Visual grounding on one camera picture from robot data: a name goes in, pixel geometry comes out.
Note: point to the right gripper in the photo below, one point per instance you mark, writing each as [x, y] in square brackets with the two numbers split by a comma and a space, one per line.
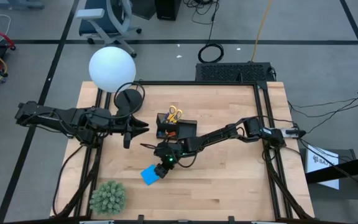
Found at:
[166, 152]

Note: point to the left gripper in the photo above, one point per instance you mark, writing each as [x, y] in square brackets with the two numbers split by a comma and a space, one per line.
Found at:
[117, 126]

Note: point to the blue sticky note pad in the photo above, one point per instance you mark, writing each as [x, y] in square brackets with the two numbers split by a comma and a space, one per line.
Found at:
[148, 177]

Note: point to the black mesh desk organizer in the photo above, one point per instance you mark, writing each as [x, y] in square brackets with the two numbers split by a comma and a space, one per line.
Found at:
[186, 129]

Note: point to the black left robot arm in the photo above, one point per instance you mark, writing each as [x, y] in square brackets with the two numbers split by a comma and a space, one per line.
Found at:
[48, 115]

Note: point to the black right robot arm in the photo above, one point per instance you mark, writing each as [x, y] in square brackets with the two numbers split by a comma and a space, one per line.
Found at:
[216, 135]

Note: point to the grey blue office chair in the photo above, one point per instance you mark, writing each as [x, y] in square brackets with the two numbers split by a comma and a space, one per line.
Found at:
[101, 18]

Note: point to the green artificial plant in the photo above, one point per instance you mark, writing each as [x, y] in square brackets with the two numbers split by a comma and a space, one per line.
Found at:
[108, 197]

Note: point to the white globe table lamp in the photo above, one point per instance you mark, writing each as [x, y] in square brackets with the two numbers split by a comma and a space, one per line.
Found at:
[112, 68]

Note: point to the black perforated computer case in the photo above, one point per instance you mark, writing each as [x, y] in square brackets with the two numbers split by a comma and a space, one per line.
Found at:
[232, 72]

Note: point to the black tower box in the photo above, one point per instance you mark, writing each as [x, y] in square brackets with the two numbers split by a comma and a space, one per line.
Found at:
[167, 9]

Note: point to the white paper sheet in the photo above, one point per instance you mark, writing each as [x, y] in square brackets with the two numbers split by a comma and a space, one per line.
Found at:
[322, 168]

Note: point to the black metal table frame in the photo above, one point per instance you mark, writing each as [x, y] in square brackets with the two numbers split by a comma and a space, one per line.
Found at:
[197, 83]

